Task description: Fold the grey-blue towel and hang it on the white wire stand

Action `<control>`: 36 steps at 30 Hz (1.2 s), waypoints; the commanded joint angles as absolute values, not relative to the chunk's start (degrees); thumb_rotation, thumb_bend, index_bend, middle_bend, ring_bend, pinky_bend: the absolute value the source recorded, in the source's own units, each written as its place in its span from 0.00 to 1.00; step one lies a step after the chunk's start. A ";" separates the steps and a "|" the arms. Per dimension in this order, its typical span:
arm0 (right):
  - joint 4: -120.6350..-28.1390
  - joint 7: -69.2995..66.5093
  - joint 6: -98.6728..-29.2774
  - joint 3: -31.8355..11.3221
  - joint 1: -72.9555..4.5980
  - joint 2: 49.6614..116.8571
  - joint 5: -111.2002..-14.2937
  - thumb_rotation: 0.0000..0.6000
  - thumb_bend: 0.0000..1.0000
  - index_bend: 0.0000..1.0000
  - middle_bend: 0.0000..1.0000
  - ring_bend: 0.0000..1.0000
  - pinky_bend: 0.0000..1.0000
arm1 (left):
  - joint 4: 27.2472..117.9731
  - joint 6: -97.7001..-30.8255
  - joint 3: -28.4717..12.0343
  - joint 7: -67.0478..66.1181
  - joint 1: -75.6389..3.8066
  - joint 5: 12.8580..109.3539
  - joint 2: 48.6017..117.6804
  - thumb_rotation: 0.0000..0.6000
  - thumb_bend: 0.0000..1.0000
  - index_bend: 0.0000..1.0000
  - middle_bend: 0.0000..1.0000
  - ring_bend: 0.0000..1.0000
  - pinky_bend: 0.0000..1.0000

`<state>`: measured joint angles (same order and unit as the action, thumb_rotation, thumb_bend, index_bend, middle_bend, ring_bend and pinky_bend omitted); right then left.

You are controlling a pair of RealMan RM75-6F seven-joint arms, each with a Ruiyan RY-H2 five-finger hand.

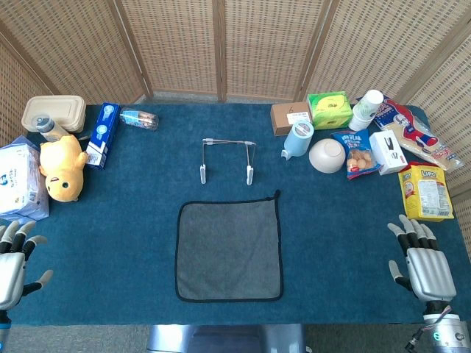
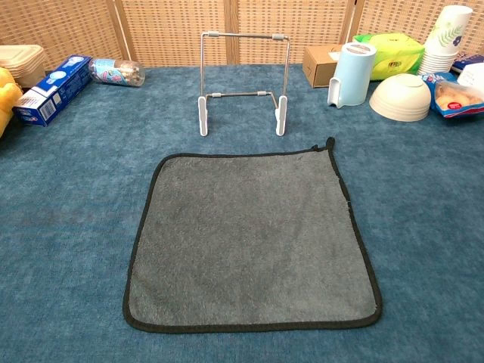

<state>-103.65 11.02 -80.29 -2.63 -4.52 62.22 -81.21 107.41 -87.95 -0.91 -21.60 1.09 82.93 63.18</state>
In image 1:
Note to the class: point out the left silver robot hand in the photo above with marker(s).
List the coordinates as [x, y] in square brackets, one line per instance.
[9, 272]

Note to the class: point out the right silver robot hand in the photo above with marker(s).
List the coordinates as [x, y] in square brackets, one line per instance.
[430, 272]

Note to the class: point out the grey and blue towel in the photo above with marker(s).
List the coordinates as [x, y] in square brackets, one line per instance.
[228, 250]

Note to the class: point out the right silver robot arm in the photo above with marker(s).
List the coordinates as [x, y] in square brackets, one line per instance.
[447, 331]

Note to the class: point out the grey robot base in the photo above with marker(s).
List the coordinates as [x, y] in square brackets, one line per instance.
[221, 338]

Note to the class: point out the yellow Lipo snack bag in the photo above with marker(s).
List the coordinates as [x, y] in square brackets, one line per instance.
[425, 191]

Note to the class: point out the white blue tissue pack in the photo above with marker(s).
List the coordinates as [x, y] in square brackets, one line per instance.
[18, 180]

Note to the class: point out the yellow plush toy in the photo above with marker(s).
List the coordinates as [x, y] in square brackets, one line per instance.
[62, 165]

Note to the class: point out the white stapler box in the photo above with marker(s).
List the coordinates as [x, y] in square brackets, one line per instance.
[388, 152]

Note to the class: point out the blue cookie snack bag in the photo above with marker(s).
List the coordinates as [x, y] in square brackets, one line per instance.
[358, 158]

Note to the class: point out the red blue noodle packet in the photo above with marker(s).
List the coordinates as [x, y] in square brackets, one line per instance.
[416, 132]

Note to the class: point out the beige bottle with grey cap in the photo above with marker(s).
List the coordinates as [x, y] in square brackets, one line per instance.
[49, 130]

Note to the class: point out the beige upturned bowl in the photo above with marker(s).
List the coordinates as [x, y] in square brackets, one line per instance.
[326, 156]

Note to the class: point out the blue toothpaste box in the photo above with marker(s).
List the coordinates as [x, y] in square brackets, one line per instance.
[103, 136]

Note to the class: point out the beige lidded lunch box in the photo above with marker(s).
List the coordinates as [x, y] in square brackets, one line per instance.
[59, 108]

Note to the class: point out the stack of paper cups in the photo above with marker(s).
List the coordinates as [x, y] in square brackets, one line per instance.
[364, 112]

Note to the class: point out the light blue cylindrical container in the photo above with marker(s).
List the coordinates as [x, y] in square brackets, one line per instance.
[298, 141]

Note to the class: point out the green tissue pack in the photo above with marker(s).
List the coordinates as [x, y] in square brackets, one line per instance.
[329, 108]

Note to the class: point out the clear plastic snack jar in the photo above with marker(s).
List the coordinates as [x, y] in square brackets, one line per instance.
[141, 119]

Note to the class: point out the brown cardboard box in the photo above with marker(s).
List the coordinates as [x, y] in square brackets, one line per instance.
[289, 117]

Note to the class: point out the woven bamboo folding screen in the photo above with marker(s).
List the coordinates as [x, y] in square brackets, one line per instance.
[184, 36]

